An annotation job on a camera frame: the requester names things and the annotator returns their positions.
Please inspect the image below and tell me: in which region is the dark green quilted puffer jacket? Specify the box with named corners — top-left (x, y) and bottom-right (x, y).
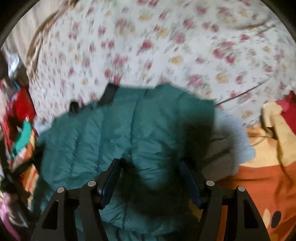
top-left (31, 84), bottom-right (215, 240)

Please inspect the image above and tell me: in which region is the yellow red rose blanket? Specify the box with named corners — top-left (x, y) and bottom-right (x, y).
top-left (217, 92), bottom-right (295, 240)

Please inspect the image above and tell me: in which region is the light grey fleece garment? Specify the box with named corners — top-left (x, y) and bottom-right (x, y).
top-left (201, 109), bottom-right (255, 181)

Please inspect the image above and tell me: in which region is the teal green sweater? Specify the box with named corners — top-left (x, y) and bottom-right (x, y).
top-left (11, 120), bottom-right (32, 159)

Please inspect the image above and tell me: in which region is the red satin jacket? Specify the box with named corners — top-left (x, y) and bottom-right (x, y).
top-left (1, 88), bottom-right (36, 153)

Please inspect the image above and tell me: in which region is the floral white duvet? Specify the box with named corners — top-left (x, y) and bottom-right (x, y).
top-left (27, 1), bottom-right (295, 125)

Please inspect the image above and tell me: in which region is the beige satin fringed bedspread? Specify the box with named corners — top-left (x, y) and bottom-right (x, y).
top-left (3, 1), bottom-right (77, 79)

